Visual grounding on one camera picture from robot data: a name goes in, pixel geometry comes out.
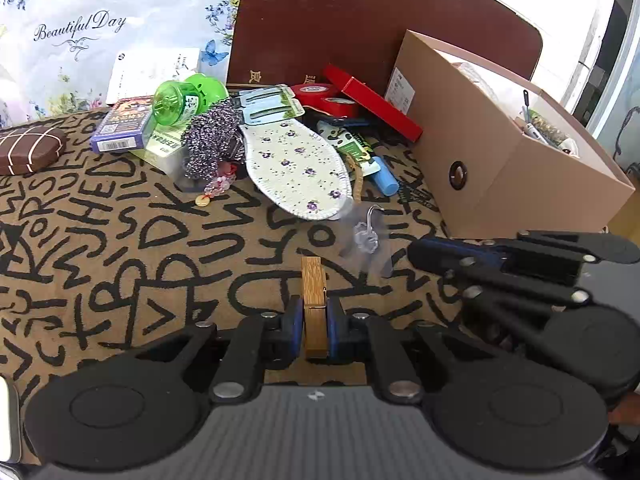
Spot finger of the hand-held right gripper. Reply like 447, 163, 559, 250
444, 266, 593, 323
406, 229, 603, 273

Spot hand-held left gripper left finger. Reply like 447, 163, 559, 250
165, 296, 306, 404

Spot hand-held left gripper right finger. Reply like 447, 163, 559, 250
326, 297, 453, 405

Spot wooden clothespin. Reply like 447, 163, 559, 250
301, 256, 329, 360

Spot beige cardboard box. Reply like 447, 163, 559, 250
384, 29, 636, 241

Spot clear plastic hook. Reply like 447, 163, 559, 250
352, 204, 387, 257

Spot blue plastic tube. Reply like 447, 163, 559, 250
369, 156, 400, 197

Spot cow-print green package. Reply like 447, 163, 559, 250
317, 120, 377, 177

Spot small packets in box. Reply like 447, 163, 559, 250
517, 89, 581, 159

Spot floral white insole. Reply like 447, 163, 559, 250
238, 117, 354, 222

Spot bead charm with gold coin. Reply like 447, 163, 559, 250
194, 162, 239, 209

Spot flat red box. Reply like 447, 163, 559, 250
322, 63, 424, 143

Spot letter-print brown mat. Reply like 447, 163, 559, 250
0, 110, 468, 463

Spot steel wool scrubber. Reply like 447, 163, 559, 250
182, 99, 247, 179

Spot yellow-green carton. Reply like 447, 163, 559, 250
132, 131, 189, 182

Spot green and white insole card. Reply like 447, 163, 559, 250
232, 85, 306, 126

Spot dark brown wooden board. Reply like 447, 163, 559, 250
226, 0, 544, 97

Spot green plastic cup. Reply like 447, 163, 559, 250
152, 73, 229, 127

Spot playing card box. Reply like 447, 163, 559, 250
89, 97, 156, 154

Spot white paper leaflet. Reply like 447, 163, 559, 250
106, 47, 201, 109

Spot white device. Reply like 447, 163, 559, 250
0, 376, 24, 464

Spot brown striped glasses case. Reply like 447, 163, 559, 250
0, 126, 67, 176

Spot floral white plastic bag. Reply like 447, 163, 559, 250
0, 0, 249, 128

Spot brown printed strap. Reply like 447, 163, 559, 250
344, 152, 366, 204

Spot window frame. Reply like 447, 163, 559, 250
570, 0, 640, 181

